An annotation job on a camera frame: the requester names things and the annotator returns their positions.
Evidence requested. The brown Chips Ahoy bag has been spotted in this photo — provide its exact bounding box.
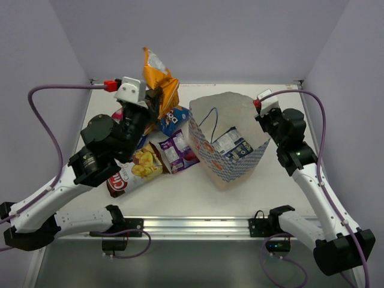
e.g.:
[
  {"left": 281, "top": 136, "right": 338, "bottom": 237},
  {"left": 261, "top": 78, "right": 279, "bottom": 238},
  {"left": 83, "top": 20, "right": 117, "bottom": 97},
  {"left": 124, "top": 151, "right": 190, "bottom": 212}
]
[{"left": 106, "top": 142, "right": 170, "bottom": 198}]

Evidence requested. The purple snack packet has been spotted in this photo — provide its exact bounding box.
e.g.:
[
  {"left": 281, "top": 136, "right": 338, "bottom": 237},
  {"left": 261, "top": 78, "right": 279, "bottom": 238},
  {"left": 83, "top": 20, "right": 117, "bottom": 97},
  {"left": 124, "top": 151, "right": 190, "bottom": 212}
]
[{"left": 158, "top": 130, "right": 200, "bottom": 174}]

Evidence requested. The blue Doritos chip bag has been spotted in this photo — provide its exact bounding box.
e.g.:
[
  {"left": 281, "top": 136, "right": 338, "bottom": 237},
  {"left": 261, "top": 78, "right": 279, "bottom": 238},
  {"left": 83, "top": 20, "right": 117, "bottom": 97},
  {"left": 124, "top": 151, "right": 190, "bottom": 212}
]
[{"left": 160, "top": 106, "right": 189, "bottom": 137}]

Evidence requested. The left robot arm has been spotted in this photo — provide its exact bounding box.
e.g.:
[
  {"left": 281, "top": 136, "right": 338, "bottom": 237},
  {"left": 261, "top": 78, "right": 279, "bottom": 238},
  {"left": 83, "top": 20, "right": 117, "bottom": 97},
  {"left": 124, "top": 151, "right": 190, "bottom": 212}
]
[{"left": 1, "top": 88, "right": 163, "bottom": 251}]

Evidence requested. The front blue bag handle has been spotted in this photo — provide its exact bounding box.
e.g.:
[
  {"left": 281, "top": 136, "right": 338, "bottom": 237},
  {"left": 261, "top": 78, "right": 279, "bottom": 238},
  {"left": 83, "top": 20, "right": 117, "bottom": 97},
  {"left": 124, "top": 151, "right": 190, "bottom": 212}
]
[{"left": 199, "top": 107, "right": 218, "bottom": 143}]

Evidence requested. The red KitKat snack bag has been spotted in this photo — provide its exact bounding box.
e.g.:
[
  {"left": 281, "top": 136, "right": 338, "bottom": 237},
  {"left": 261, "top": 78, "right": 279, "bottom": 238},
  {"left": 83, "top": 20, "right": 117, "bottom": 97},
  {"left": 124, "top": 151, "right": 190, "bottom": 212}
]
[{"left": 112, "top": 108, "right": 123, "bottom": 122}]

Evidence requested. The checkered paper bag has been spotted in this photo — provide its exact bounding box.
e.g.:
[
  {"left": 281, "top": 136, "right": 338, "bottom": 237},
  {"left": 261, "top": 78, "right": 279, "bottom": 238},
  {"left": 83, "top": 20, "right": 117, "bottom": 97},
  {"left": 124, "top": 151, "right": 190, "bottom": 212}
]
[{"left": 188, "top": 92, "right": 270, "bottom": 190}]

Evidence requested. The aluminium mounting rail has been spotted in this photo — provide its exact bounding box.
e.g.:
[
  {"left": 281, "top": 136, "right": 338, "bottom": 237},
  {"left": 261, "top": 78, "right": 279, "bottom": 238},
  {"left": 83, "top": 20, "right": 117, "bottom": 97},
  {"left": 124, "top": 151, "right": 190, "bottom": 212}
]
[{"left": 59, "top": 216, "right": 325, "bottom": 241}]

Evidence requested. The left black controller box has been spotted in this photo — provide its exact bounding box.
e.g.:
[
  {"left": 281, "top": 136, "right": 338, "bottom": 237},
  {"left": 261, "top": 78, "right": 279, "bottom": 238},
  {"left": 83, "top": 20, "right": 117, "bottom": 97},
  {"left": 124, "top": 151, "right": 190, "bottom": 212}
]
[{"left": 101, "top": 239, "right": 127, "bottom": 254}]

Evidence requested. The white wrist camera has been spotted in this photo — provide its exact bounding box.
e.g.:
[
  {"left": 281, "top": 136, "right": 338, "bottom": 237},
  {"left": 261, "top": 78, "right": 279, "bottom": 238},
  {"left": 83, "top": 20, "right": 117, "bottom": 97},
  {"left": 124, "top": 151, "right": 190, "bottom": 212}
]
[
  {"left": 114, "top": 77, "right": 148, "bottom": 109},
  {"left": 253, "top": 89, "right": 280, "bottom": 117}
]

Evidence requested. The dark blue snack packet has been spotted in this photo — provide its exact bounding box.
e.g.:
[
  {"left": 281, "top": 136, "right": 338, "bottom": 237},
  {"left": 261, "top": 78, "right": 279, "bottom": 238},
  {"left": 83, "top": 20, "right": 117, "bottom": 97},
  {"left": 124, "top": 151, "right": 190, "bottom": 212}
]
[{"left": 212, "top": 127, "right": 254, "bottom": 163}]

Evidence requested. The right black controller box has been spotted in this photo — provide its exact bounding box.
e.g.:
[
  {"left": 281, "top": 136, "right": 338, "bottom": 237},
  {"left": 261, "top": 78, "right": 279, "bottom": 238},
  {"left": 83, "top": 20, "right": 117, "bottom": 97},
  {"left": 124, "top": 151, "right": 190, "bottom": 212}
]
[{"left": 265, "top": 240, "right": 291, "bottom": 255}]

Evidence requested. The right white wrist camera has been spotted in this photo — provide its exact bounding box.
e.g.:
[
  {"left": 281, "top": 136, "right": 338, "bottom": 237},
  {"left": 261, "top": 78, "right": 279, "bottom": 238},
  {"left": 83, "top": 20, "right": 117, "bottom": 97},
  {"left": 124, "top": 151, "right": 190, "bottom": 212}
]
[{"left": 253, "top": 89, "right": 280, "bottom": 117}]

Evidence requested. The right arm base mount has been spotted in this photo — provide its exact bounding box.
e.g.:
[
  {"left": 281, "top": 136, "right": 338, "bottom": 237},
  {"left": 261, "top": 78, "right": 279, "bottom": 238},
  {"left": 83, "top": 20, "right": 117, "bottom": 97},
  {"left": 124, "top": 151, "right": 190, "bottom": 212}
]
[{"left": 248, "top": 205, "right": 303, "bottom": 238}]

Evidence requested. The purple cable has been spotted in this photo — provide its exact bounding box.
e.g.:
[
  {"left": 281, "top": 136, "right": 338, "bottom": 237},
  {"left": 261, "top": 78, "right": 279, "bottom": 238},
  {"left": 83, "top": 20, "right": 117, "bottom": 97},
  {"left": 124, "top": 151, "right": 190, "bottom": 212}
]
[
  {"left": 0, "top": 83, "right": 151, "bottom": 259},
  {"left": 259, "top": 89, "right": 374, "bottom": 287}
]

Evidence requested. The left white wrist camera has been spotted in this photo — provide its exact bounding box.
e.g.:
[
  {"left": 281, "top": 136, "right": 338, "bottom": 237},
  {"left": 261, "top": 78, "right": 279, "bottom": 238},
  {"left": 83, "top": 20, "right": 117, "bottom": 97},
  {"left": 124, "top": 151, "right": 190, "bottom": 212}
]
[{"left": 114, "top": 77, "right": 148, "bottom": 109}]

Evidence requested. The orange snack bag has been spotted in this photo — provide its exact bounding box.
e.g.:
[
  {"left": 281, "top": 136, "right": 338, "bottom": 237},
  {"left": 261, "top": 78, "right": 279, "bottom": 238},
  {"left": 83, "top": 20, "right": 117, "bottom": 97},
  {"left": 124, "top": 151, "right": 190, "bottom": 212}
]
[{"left": 143, "top": 47, "right": 179, "bottom": 136}]

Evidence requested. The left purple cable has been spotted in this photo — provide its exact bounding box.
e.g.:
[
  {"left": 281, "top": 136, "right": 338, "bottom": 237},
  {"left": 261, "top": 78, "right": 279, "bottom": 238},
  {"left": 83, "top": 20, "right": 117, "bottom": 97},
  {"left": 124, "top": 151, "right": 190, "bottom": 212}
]
[{"left": 0, "top": 83, "right": 151, "bottom": 259}]

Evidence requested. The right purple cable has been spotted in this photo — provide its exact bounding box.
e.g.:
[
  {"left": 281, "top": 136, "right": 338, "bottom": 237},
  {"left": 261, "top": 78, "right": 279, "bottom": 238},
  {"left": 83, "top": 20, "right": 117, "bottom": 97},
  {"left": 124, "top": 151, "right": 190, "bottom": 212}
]
[{"left": 259, "top": 89, "right": 374, "bottom": 287}]

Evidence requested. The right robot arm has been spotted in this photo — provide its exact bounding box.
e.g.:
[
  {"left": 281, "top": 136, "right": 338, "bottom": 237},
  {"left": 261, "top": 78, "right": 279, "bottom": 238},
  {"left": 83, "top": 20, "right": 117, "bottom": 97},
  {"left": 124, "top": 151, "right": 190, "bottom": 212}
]
[{"left": 256, "top": 108, "right": 376, "bottom": 276}]

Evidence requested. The black controller box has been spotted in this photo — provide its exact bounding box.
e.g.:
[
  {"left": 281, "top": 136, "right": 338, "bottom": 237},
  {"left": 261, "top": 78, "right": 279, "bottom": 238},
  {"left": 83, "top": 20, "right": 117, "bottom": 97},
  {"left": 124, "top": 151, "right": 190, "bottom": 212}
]
[
  {"left": 265, "top": 240, "right": 291, "bottom": 255},
  {"left": 101, "top": 239, "right": 127, "bottom": 254}
]

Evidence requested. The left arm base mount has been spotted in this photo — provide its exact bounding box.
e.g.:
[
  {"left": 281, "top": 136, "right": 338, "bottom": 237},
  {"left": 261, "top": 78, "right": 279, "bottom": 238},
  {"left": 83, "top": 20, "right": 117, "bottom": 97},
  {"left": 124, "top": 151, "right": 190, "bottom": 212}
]
[{"left": 89, "top": 205, "right": 144, "bottom": 238}]

